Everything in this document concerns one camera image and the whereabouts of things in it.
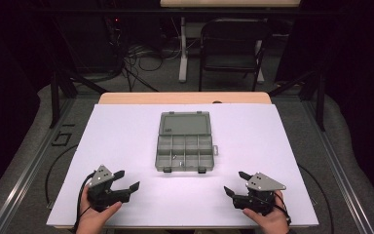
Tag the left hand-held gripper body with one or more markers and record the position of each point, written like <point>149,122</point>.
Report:
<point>102,195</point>

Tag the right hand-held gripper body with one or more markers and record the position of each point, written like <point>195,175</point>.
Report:
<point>259,198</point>

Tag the grey transparent compartment box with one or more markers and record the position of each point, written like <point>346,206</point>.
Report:
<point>183,125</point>

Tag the person's right hand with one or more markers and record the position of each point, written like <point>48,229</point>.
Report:
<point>272,222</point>

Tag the person's left hand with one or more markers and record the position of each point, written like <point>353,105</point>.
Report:
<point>92,221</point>

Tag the wooden table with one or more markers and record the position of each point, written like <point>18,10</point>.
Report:
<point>181,97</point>

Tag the black metal stand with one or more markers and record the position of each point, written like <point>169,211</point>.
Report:
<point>320,104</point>
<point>55,97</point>

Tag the black folding chair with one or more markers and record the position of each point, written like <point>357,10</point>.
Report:
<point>230,61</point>

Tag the black curtain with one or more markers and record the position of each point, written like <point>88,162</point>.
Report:
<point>6,97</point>
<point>354,97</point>

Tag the beige table with white legs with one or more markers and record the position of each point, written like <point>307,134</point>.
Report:
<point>183,48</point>

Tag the aluminium floor rail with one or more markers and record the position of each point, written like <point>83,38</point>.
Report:
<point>341,172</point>
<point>29,172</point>

